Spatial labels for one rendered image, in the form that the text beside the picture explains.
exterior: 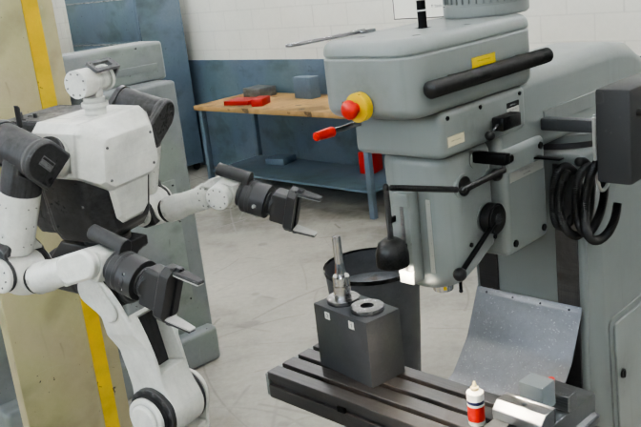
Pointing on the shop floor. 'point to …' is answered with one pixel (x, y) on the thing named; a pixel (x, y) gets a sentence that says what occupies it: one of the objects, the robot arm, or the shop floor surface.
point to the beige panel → (80, 383)
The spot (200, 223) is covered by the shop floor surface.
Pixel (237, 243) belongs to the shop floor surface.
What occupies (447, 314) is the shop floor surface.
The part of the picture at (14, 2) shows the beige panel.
